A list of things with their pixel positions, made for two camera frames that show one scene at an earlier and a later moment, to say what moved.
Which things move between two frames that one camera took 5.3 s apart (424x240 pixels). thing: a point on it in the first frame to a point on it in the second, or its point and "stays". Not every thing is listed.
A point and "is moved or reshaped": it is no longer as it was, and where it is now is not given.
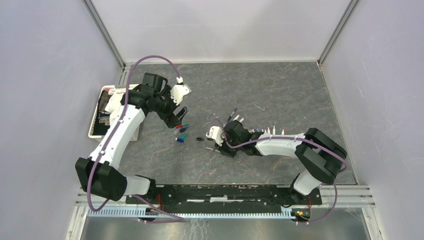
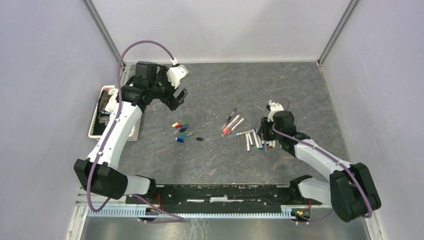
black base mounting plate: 227,198 stays
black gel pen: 212,149 is moved or reshaped
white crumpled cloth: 114,103 stays
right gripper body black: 231,152 to 267,131
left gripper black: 171,120 to 170,101
